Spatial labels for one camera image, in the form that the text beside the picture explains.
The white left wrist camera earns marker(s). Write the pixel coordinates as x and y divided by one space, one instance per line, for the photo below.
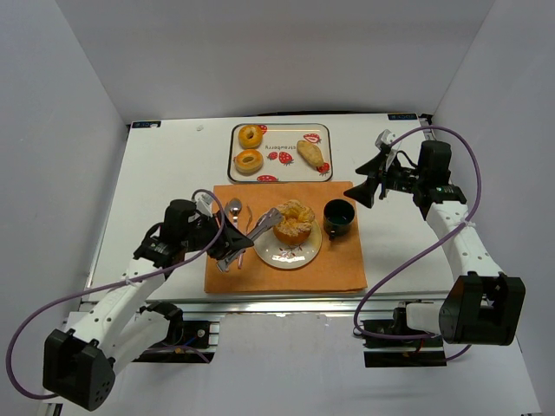
203 202

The cream ceramic plate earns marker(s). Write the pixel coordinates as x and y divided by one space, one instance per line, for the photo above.
286 257

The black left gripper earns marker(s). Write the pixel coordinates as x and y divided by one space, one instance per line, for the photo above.
224 237

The aluminium table frame rail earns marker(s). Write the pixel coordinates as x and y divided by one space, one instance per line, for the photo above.
179 156

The large sugared orange bread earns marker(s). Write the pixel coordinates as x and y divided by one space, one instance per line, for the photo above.
296 224

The upper ring bagel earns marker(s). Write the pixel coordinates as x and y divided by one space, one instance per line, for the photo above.
250 136

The pink handled fork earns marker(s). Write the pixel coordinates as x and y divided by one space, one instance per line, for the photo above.
247 228

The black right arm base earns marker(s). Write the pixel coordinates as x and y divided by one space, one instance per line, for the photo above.
392 353

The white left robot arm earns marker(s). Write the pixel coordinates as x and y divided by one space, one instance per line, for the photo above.
81 362

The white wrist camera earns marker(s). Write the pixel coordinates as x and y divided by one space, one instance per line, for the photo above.
203 202
385 139

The orange cloth placemat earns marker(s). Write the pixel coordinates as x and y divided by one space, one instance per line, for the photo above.
337 267

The oblong pale bread roll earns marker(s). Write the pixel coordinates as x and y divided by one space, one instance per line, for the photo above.
310 153

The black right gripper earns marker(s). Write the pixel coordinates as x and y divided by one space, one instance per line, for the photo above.
377 180

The lower ring bagel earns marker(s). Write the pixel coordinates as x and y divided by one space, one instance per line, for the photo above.
249 161

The white strawberry pattern tray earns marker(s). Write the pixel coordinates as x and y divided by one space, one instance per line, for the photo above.
282 162

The silver metal tongs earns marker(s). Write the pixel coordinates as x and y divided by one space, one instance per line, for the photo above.
268 220

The pink handled spoon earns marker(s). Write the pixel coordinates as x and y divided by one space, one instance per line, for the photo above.
235 207

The ring bagel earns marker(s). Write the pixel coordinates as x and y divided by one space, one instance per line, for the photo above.
250 136
249 161

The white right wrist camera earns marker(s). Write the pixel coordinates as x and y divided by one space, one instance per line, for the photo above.
385 139

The dark green mug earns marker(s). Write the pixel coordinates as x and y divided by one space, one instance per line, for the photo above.
338 216

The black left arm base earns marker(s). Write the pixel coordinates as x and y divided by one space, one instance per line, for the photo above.
186 342

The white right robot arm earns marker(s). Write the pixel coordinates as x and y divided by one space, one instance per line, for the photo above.
484 305

